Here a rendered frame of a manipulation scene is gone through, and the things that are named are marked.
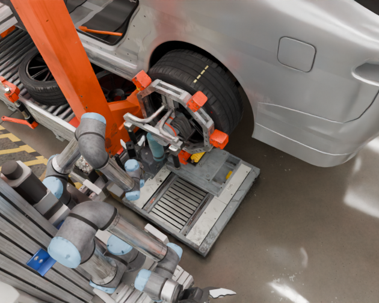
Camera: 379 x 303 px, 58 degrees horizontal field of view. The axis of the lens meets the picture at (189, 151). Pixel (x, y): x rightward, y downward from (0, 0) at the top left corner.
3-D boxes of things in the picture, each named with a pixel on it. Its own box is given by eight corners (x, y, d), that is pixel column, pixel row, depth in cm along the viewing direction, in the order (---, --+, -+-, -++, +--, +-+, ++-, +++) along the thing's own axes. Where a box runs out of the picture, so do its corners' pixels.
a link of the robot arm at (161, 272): (175, 278, 140) (171, 271, 131) (163, 306, 134) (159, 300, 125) (157, 272, 142) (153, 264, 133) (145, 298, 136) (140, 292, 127)
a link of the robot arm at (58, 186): (46, 210, 180) (34, 198, 169) (50, 187, 187) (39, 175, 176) (68, 207, 179) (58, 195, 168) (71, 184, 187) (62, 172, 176)
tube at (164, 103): (168, 107, 204) (166, 95, 195) (148, 130, 196) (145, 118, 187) (146, 97, 211) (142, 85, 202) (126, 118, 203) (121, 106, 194)
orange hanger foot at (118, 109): (168, 98, 271) (160, 64, 243) (125, 144, 249) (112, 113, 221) (151, 91, 278) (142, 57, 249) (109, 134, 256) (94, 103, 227)
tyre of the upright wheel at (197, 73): (162, 97, 264) (234, 140, 248) (142, 117, 254) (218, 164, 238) (159, 29, 206) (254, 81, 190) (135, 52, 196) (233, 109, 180)
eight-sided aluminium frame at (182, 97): (216, 158, 228) (213, 102, 184) (211, 165, 225) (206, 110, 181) (153, 125, 249) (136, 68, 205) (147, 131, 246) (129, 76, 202)
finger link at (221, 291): (233, 290, 125) (208, 296, 124) (233, 284, 120) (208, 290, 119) (235, 299, 123) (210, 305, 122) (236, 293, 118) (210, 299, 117)
